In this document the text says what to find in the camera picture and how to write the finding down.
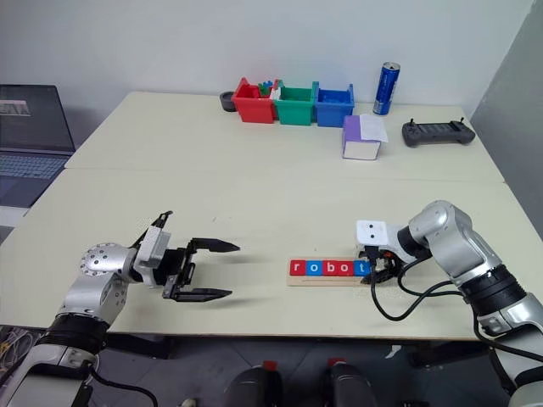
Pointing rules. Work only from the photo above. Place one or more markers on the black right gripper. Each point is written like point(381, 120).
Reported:
point(384, 259)

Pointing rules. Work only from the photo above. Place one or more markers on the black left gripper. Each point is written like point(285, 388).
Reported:
point(176, 271)

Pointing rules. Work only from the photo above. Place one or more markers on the blue letter t block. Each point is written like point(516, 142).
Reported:
point(361, 268)

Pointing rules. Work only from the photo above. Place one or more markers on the red letter o block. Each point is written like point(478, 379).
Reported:
point(345, 268)

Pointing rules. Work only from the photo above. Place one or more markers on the red letter b block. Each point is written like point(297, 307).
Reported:
point(330, 268)

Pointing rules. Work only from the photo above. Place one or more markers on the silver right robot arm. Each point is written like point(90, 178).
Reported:
point(462, 254)

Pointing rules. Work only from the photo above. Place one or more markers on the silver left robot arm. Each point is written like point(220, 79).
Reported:
point(85, 297)

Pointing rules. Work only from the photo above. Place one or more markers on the wooden letter tray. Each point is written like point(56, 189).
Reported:
point(322, 280)

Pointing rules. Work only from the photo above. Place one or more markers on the blue letter o block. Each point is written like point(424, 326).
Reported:
point(314, 268)

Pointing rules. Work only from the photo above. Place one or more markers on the red letter r block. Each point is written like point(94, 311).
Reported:
point(298, 268)

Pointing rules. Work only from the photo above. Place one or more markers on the dark rounded shape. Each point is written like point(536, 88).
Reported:
point(350, 388)
point(254, 390)

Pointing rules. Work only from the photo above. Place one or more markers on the purple and white box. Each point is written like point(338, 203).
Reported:
point(354, 140)

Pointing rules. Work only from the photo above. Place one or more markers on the white paper sheet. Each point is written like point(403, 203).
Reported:
point(375, 128)

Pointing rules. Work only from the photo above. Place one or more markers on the gray handheld controller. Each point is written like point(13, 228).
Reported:
point(437, 134)

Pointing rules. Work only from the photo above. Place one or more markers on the blue plastic bin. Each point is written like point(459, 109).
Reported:
point(333, 112)

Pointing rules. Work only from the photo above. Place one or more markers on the red plastic bin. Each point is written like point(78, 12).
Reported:
point(253, 108)

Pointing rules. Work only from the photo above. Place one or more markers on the black round container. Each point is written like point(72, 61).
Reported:
point(227, 102)

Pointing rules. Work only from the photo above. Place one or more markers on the green plastic bin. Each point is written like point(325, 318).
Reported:
point(295, 111)

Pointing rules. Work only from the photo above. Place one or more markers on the blue drink can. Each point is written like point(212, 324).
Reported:
point(386, 89)

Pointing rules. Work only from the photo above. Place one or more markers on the green toy brick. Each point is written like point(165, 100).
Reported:
point(265, 91)

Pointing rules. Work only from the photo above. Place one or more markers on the white toy brick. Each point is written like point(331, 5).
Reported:
point(276, 90)

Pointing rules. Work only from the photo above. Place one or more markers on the blue toy brick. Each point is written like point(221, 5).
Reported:
point(267, 83)

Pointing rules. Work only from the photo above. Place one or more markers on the gray laptop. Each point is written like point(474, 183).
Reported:
point(29, 144)

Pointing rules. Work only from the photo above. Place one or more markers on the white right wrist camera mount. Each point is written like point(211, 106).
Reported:
point(375, 235)

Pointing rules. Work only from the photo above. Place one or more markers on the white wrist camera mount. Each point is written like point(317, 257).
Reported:
point(152, 250)
point(375, 235)

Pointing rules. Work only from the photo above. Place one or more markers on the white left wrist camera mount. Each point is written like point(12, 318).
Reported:
point(152, 250)

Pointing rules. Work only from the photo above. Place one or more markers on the black table frame bar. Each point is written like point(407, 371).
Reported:
point(140, 345)

